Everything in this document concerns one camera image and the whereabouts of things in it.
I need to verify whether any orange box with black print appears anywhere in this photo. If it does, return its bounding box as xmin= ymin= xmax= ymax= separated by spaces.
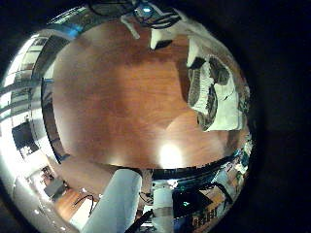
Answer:
xmin=190 ymin=193 xmax=228 ymax=233

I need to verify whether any black box with green light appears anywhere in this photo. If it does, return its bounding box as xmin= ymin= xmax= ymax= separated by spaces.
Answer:
xmin=171 ymin=189 xmax=213 ymax=218

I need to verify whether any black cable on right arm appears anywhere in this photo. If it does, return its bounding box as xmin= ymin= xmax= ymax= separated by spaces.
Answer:
xmin=86 ymin=0 xmax=183 ymax=29

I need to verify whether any black monitor screen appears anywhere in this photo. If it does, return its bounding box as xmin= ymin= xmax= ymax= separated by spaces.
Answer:
xmin=12 ymin=120 xmax=41 ymax=153

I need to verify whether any white cloth garment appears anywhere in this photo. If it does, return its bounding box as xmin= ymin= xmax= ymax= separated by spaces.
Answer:
xmin=187 ymin=38 xmax=245 ymax=133

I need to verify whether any black floor cable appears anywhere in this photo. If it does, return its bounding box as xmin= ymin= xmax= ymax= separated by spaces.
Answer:
xmin=73 ymin=193 xmax=99 ymax=216

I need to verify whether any grey cart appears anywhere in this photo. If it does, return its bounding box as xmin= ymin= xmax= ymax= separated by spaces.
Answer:
xmin=43 ymin=179 xmax=66 ymax=199

